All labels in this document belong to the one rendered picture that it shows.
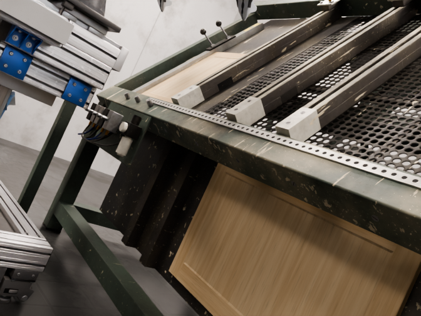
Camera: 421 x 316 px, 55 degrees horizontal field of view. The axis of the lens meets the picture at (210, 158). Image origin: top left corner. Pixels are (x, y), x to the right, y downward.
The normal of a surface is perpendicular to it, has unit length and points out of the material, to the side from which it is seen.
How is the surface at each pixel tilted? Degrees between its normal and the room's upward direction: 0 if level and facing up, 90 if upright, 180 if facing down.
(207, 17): 90
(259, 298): 90
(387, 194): 53
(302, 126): 90
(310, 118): 90
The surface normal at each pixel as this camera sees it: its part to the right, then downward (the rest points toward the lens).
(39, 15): 0.63, 0.28
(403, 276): -0.72, -0.34
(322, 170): -0.33, -0.82
